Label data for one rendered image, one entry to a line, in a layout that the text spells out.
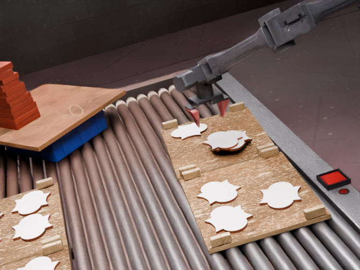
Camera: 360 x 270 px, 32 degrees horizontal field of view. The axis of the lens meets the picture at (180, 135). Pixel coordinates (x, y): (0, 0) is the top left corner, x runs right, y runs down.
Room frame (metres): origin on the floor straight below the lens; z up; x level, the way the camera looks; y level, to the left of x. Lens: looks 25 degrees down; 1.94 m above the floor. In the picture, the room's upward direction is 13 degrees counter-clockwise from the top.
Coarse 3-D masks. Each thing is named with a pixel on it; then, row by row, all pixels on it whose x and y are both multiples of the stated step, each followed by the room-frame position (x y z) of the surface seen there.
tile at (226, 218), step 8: (216, 208) 1.57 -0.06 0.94; (224, 208) 1.56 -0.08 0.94; (232, 208) 1.55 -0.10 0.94; (240, 208) 1.54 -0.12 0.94; (216, 216) 1.53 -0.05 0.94; (224, 216) 1.52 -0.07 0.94; (232, 216) 1.51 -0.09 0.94; (240, 216) 1.50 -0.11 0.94; (248, 216) 1.49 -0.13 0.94; (216, 224) 1.49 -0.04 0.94; (224, 224) 1.48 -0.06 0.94; (232, 224) 1.47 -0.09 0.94; (240, 224) 1.46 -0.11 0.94; (216, 232) 1.46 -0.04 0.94; (232, 232) 1.44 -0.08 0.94
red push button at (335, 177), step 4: (332, 172) 1.64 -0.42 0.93; (336, 172) 1.64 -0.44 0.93; (320, 176) 1.64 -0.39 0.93; (324, 176) 1.63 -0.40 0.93; (328, 176) 1.63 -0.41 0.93; (332, 176) 1.62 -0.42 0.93; (336, 176) 1.62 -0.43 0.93; (340, 176) 1.61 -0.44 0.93; (324, 180) 1.61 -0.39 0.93; (328, 180) 1.61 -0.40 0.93; (332, 180) 1.60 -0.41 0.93; (336, 180) 1.60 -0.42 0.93; (340, 180) 1.59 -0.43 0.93; (328, 184) 1.58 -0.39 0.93
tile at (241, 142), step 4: (232, 132) 1.99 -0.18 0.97; (240, 132) 1.97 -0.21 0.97; (240, 140) 1.91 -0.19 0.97; (244, 140) 1.91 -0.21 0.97; (248, 140) 1.91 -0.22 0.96; (240, 144) 1.89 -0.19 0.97; (244, 144) 1.89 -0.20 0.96; (232, 148) 1.87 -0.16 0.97; (236, 148) 1.87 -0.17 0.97; (240, 148) 1.87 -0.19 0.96
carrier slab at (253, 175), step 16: (256, 160) 1.81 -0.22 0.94; (272, 160) 1.79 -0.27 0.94; (208, 176) 1.78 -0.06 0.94; (224, 176) 1.76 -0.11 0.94; (240, 176) 1.74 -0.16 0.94; (256, 176) 1.71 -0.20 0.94; (272, 176) 1.69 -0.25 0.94; (288, 176) 1.67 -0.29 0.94; (192, 192) 1.71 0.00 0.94; (240, 192) 1.64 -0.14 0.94; (256, 192) 1.62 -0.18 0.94; (304, 192) 1.56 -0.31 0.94; (192, 208) 1.61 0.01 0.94; (208, 208) 1.59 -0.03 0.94; (256, 208) 1.54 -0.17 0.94; (288, 208) 1.50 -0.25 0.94; (304, 208) 1.48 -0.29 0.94; (208, 224) 1.51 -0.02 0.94; (256, 224) 1.46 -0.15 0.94; (272, 224) 1.44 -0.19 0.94; (288, 224) 1.42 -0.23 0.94; (304, 224) 1.42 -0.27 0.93; (208, 240) 1.44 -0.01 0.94; (240, 240) 1.41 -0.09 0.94; (256, 240) 1.41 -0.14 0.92
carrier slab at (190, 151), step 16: (240, 112) 2.21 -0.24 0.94; (176, 128) 2.20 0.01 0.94; (208, 128) 2.14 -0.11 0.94; (224, 128) 2.11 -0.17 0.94; (240, 128) 2.08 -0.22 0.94; (256, 128) 2.05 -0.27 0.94; (176, 144) 2.07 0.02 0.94; (192, 144) 2.04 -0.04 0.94; (256, 144) 1.92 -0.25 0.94; (176, 160) 1.94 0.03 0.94; (192, 160) 1.92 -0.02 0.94; (208, 160) 1.89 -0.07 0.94; (224, 160) 1.86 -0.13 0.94; (240, 160) 1.84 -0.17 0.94; (176, 176) 1.84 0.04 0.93
